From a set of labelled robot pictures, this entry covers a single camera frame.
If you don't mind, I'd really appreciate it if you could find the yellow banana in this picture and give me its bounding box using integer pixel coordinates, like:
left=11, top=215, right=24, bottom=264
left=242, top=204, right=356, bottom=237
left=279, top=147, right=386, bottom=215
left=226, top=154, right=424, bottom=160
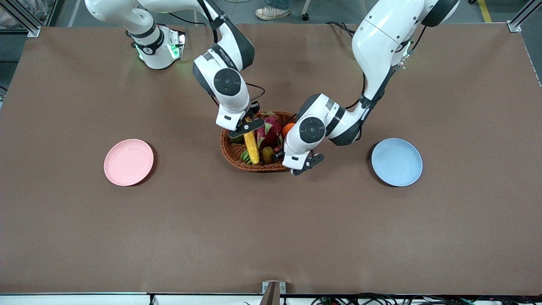
left=242, top=123, right=260, bottom=165

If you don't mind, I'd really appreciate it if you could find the pink dragon fruit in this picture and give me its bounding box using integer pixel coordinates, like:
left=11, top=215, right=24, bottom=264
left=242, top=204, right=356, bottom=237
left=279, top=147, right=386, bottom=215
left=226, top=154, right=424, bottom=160
left=255, top=111, right=283, bottom=150

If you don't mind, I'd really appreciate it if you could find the brown wicker basket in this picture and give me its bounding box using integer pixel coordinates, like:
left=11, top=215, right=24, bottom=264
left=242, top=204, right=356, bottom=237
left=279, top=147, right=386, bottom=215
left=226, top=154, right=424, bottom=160
left=220, top=111, right=298, bottom=172

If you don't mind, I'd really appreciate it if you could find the brown table cover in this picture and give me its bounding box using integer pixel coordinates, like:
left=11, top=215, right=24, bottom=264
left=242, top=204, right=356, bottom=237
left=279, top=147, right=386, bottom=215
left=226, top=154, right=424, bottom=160
left=0, top=23, right=542, bottom=296

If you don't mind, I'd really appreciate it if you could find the blue plate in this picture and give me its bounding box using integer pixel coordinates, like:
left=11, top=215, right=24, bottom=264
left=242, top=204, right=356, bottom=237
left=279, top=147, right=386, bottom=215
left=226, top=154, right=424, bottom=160
left=371, top=138, right=423, bottom=187

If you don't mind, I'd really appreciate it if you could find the pink plate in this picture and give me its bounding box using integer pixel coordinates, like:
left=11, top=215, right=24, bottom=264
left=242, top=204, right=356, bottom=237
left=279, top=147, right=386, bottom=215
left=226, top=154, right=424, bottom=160
left=104, top=139, right=154, bottom=187

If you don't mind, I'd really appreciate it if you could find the white sneaker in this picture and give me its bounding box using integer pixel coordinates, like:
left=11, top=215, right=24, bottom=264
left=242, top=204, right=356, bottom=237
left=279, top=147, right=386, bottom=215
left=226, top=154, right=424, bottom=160
left=255, top=5, right=291, bottom=21

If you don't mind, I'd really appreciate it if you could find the black right base cable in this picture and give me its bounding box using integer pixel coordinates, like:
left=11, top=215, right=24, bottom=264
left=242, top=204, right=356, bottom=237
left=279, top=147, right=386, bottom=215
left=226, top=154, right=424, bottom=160
left=168, top=12, right=200, bottom=27

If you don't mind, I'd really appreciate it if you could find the black base cable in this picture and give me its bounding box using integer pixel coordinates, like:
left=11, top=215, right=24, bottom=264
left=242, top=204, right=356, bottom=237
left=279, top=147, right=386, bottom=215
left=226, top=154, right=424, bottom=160
left=168, top=12, right=200, bottom=27
left=325, top=20, right=359, bottom=37

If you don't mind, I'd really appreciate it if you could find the black left base cable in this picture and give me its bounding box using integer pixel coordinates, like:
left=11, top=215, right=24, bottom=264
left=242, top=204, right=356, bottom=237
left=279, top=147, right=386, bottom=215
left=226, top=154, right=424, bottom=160
left=325, top=20, right=359, bottom=37

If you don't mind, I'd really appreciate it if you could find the tangled cable bundle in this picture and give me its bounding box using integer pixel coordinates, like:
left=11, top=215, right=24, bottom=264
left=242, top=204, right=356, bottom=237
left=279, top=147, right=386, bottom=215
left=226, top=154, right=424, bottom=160
left=311, top=293, right=542, bottom=305

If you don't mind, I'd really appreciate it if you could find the white table edge rail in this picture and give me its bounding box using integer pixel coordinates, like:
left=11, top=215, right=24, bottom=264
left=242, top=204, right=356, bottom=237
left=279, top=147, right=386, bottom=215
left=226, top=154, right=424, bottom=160
left=0, top=292, right=542, bottom=305

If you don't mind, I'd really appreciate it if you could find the aluminium frame post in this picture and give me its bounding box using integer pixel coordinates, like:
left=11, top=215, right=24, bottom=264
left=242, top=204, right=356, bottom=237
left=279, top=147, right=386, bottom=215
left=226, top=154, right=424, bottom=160
left=507, top=0, right=542, bottom=33
left=0, top=0, right=41, bottom=38

